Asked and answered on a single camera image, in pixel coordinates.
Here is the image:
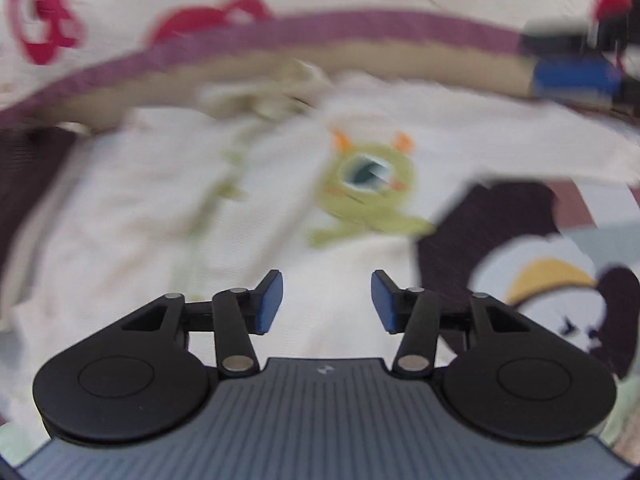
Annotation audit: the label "cream waffle-knit monster top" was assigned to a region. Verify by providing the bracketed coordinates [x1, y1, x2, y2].
[7, 67, 640, 413]

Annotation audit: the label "beige bed base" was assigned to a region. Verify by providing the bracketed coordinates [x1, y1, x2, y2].
[0, 42, 538, 118]

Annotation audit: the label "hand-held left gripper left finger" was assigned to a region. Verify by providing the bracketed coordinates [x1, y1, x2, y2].
[120, 269, 284, 377]

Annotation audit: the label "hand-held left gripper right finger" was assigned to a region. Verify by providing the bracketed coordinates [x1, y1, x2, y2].
[371, 269, 533, 380]

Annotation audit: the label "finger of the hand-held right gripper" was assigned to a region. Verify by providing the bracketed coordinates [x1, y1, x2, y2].
[520, 19, 601, 56]
[531, 56, 640, 112]

